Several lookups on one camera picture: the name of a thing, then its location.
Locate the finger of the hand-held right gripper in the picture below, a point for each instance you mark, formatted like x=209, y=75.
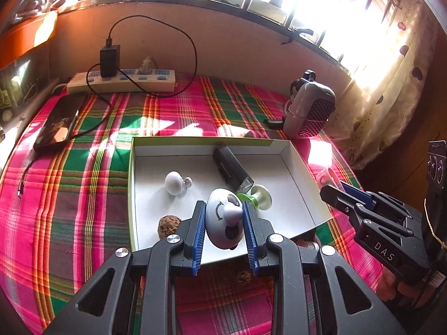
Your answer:
x=356, y=193
x=335, y=199

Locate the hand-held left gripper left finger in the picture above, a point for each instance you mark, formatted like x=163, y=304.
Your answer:
x=197, y=237

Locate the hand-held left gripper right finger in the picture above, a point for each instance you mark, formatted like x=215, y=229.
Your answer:
x=249, y=240

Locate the pink plastic clip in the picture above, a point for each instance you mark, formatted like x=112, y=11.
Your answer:
x=326, y=178

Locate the grey white panda gadget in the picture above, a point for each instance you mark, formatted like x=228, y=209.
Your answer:
x=220, y=223

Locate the brown walnut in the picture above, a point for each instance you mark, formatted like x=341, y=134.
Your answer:
x=170, y=227
x=242, y=276

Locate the green white suction cup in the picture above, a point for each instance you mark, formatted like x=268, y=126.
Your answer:
x=260, y=199

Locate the green white cardboard box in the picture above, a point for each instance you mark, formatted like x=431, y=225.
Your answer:
x=279, y=181

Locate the white round knob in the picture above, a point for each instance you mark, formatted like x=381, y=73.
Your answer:
x=174, y=183

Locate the black clear bike light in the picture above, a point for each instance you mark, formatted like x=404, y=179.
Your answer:
x=230, y=167

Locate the person's right hand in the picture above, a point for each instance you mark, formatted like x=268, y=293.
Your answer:
x=398, y=289

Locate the cream spotted curtain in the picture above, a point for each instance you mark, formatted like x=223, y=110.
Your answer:
x=391, y=111

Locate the small grey heater fan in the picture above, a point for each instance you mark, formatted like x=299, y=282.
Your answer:
x=314, y=111

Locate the small black plug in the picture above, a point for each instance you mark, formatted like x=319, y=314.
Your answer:
x=274, y=124

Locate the pink green plaid tablecloth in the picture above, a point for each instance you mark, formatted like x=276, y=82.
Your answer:
x=70, y=199

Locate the black window latch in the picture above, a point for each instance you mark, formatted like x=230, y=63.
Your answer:
x=297, y=33

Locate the white plug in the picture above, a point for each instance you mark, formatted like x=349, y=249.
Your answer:
x=146, y=68

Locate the black smartphone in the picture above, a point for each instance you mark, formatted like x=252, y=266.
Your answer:
x=59, y=122

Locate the cream power strip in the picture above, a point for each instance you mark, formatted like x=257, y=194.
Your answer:
x=80, y=82

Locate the black charger adapter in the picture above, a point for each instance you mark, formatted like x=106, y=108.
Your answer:
x=110, y=61

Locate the window grille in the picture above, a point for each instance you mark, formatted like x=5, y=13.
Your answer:
x=157, y=0

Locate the orange tray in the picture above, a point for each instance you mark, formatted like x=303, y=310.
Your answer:
x=24, y=38

